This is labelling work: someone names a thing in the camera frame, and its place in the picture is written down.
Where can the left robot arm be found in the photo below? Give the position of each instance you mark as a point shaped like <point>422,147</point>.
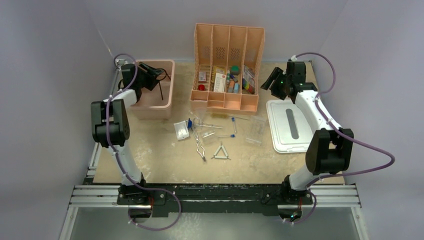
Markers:
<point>110,125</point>

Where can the pink file organizer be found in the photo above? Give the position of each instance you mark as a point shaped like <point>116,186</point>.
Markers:
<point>217,47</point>

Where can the white plastic lid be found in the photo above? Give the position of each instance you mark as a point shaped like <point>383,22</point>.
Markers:
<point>290,131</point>

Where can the small glass beaker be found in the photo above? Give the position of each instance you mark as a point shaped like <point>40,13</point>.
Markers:
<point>209,137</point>

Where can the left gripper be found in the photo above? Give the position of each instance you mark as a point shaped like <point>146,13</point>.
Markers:
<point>151,75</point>

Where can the marker pen pack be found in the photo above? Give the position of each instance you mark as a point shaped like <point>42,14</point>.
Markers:
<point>248,80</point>

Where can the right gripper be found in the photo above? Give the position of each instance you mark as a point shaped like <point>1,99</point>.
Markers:
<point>275,76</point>

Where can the lower blue-capped test tube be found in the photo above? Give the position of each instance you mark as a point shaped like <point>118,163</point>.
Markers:
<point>226,136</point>

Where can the blue-capped test tube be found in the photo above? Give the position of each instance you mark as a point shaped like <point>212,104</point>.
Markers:
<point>234,124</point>
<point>226,136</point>

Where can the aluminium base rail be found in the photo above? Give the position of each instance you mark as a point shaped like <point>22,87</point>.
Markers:
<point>267,199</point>

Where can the pink plastic bin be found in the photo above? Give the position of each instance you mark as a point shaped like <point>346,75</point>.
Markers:
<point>157,104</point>

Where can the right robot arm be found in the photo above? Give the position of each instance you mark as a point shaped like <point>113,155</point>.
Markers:
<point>331,145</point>

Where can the clay pipe triangle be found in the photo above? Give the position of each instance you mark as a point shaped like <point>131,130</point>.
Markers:
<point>221,153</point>

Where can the white paper box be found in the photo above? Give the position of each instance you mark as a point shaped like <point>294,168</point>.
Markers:
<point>219,83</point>

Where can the white plastic packet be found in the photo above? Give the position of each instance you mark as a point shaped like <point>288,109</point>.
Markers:
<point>181,130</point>

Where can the upper blue-capped test tube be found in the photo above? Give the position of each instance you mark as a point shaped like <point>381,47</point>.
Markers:
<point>234,124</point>

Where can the metal crucible tongs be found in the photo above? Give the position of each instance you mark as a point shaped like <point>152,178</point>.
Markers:
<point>200,149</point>

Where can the clear test tube rack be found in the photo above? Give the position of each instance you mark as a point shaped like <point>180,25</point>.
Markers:
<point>255,131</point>

